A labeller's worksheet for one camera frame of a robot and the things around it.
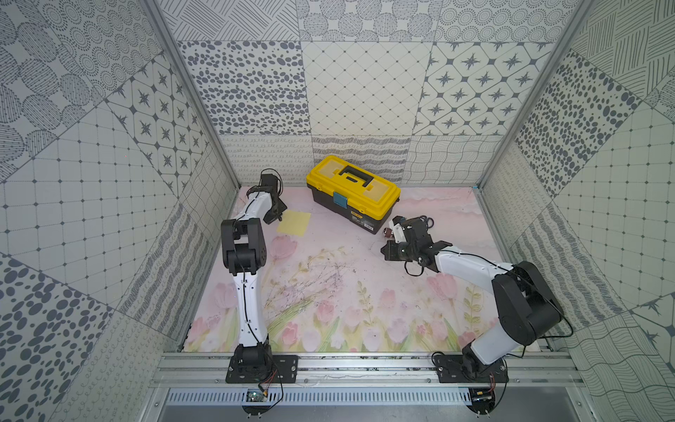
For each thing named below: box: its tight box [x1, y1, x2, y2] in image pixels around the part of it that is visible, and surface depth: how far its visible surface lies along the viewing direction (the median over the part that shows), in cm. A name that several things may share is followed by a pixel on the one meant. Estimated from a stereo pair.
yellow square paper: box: [275, 209, 312, 237], surface depth 110 cm
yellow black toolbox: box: [305, 155, 402, 235], surface depth 100 cm
